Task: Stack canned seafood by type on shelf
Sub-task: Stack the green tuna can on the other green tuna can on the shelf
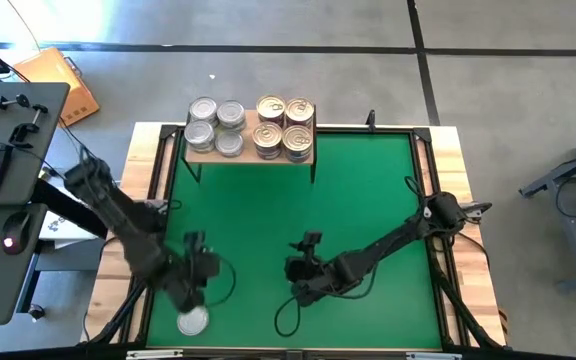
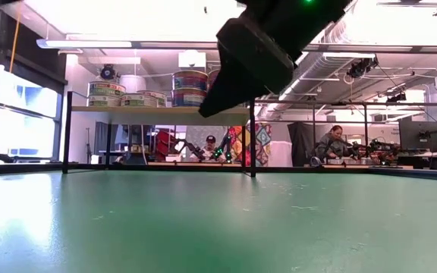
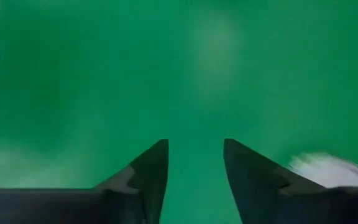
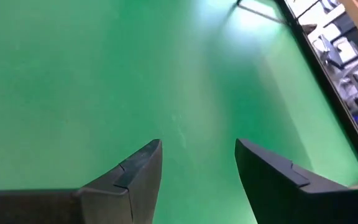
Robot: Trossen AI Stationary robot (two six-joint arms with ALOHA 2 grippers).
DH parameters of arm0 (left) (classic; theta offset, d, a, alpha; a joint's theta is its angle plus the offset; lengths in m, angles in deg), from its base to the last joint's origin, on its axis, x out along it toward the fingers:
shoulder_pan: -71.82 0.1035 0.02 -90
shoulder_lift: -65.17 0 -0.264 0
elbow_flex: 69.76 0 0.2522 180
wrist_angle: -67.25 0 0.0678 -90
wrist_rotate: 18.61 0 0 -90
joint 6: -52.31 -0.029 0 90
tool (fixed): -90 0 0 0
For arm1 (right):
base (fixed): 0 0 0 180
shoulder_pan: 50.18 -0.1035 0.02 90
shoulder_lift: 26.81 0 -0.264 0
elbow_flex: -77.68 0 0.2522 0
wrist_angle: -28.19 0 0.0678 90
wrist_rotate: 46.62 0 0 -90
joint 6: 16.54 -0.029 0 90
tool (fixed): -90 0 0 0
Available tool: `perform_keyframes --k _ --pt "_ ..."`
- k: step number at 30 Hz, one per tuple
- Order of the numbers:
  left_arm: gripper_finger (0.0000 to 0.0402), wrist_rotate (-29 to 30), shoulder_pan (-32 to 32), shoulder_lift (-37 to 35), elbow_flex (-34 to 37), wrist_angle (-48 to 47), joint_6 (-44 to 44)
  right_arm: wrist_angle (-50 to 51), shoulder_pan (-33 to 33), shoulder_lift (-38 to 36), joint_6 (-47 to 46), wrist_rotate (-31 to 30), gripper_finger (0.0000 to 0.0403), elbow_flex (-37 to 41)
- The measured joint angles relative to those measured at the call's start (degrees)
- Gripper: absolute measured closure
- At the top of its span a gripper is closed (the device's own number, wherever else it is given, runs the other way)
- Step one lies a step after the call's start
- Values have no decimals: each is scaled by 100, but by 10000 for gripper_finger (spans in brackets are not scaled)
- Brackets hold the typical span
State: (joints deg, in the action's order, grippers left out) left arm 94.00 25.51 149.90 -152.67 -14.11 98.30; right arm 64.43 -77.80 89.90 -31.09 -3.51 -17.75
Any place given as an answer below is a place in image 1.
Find wooden shelf with black legs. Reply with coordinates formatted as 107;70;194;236
180;103;319;185

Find black aluminium table frame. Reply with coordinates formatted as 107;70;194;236
120;122;469;351

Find green table mat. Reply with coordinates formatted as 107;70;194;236
146;130;443;350

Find white metal bracket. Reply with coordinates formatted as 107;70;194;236
125;349;184;360

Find orange box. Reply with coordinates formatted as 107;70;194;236
11;46;101;129

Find black desk caster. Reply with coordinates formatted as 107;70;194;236
26;303;47;324

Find black diagonal strut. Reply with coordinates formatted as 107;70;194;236
430;259;502;350
85;279;162;349

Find white printed box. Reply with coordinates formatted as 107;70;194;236
37;209;107;251

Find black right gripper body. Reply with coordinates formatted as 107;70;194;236
290;230;349;307

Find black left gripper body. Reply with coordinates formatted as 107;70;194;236
165;230;223;307

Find black desk support beam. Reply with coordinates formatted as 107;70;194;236
30;177;114;240

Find black mouse with light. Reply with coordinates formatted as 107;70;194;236
0;211;33;258

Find black C-clamp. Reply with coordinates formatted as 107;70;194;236
7;103;50;150

